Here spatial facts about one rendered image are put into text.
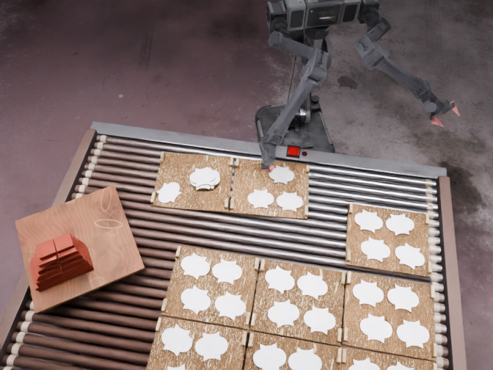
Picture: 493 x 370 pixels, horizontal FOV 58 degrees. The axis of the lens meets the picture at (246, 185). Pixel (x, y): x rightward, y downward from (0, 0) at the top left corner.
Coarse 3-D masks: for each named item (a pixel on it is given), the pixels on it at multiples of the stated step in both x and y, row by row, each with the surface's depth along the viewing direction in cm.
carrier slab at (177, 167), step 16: (176, 160) 252; (192, 160) 252; (208, 160) 252; (224, 160) 253; (160, 176) 247; (176, 176) 247; (224, 176) 247; (192, 192) 241; (208, 192) 241; (224, 192) 241; (176, 208) 237; (192, 208) 236; (208, 208) 236
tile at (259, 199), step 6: (258, 192) 240; (264, 192) 240; (252, 198) 239; (258, 198) 239; (264, 198) 239; (270, 198) 239; (252, 204) 237; (258, 204) 237; (264, 204) 237; (270, 204) 237
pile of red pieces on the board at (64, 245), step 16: (48, 240) 187; (64, 240) 187; (80, 240) 203; (48, 256) 185; (64, 256) 187; (80, 256) 192; (32, 272) 202; (48, 272) 192; (64, 272) 197; (80, 272) 204; (48, 288) 202
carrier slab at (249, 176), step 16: (240, 160) 253; (256, 160) 253; (240, 176) 247; (256, 176) 247; (304, 176) 247; (240, 192) 241; (272, 192) 242; (288, 192) 242; (304, 192) 242; (240, 208) 236; (256, 208) 236; (272, 208) 236
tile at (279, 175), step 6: (276, 168) 249; (282, 168) 249; (288, 168) 249; (270, 174) 247; (276, 174) 247; (282, 174) 247; (288, 174) 247; (276, 180) 245; (282, 180) 245; (288, 180) 245
